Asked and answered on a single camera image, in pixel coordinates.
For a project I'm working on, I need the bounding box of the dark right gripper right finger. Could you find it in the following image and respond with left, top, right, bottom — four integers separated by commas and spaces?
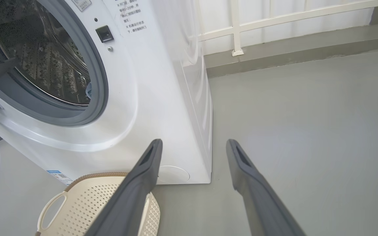
226, 139, 306, 236

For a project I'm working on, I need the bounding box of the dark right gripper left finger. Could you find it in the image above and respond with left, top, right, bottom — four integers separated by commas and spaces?
84, 139, 163, 236

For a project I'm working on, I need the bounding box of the white front-load washing machine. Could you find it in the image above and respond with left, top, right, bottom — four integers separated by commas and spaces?
0, 0, 213, 185

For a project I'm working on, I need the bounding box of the blue energy label sticker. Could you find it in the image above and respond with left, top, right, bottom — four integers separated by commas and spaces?
46, 170, 74, 186

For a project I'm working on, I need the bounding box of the cream perforated laundry basket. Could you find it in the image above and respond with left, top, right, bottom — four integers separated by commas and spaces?
35, 172, 161, 236

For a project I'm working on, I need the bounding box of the white metal railing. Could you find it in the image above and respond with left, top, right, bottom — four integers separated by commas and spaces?
197, 0, 378, 57

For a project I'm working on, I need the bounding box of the grey rubber door gasket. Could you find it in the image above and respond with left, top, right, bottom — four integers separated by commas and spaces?
0, 0, 109, 127

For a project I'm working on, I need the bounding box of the steel washing machine drum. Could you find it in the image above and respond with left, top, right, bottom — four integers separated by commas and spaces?
0, 0, 91, 106

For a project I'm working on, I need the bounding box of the round white filter cover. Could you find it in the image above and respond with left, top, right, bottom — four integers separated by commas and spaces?
156, 166, 190, 184

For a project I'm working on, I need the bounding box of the grey warning sticker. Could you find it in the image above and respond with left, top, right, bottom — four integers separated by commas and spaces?
72, 0, 92, 12

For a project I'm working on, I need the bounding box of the black door latch socket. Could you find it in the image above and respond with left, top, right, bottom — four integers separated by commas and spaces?
95, 25, 114, 43

